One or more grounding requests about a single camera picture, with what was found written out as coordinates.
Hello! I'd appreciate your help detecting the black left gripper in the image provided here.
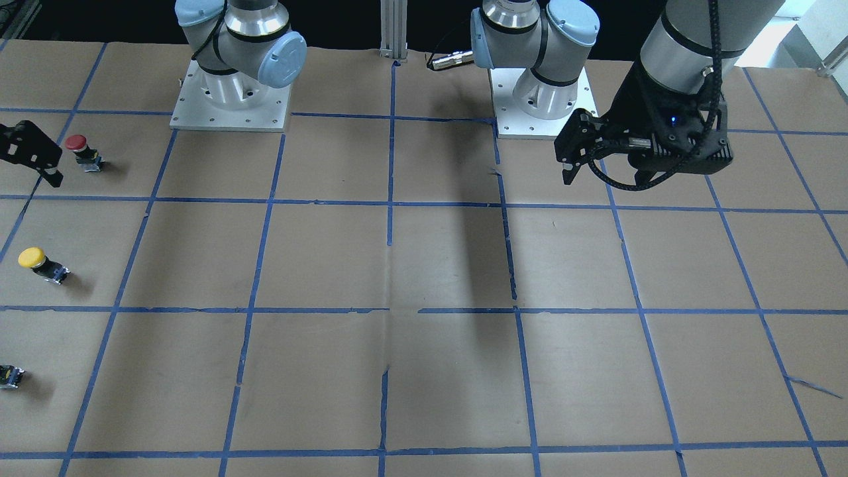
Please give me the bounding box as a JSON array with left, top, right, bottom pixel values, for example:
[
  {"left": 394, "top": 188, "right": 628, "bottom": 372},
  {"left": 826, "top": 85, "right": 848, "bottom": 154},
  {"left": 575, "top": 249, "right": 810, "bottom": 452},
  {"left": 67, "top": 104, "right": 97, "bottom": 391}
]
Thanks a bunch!
[{"left": 555, "top": 66, "right": 696, "bottom": 186}]

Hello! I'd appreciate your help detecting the yellow push button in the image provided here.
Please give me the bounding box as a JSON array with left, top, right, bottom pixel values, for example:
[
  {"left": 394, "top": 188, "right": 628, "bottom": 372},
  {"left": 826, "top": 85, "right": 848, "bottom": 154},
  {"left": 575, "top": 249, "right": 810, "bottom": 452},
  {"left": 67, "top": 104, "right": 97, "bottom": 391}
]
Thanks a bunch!
[{"left": 18, "top": 246, "right": 70, "bottom": 285}]

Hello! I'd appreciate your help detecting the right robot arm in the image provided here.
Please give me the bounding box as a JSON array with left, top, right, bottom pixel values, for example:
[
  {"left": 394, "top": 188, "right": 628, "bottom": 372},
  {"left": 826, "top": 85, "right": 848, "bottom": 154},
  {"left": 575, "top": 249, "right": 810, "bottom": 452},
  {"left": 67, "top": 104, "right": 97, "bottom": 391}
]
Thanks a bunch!
[{"left": 2, "top": 1, "right": 308, "bottom": 187}]

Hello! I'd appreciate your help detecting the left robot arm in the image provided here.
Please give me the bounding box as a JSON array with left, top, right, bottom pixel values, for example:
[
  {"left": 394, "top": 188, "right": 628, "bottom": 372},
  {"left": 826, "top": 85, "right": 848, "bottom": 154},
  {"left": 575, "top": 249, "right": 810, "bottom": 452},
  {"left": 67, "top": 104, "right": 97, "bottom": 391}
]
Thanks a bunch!
[{"left": 470, "top": 1, "right": 782, "bottom": 192}]

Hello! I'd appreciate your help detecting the red push button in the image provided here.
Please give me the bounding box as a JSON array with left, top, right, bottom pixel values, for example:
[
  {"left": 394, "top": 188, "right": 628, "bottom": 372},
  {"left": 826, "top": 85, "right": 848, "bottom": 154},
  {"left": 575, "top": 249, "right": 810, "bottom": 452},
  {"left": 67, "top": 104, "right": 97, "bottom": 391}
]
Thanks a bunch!
[{"left": 64, "top": 134, "right": 103, "bottom": 173}]

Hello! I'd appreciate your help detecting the green push button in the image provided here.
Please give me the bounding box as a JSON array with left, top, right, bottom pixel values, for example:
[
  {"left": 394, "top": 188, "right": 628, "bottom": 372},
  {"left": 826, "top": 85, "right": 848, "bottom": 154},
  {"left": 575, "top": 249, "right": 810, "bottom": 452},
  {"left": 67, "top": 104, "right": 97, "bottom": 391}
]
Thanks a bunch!
[{"left": 1, "top": 364, "right": 25, "bottom": 390}]

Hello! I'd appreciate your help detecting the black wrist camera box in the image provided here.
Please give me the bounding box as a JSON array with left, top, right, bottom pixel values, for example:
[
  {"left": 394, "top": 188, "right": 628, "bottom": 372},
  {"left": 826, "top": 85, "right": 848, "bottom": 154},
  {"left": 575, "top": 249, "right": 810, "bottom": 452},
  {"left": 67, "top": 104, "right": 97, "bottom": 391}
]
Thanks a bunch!
[{"left": 628, "top": 97, "right": 733, "bottom": 175}]

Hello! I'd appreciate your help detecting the aluminium frame post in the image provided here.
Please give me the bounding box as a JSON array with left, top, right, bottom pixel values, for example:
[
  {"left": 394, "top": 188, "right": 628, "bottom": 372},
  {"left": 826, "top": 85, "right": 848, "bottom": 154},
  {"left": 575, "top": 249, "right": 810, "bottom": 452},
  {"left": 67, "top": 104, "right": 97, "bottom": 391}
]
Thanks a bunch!
[{"left": 379, "top": 0, "right": 408, "bottom": 63}]

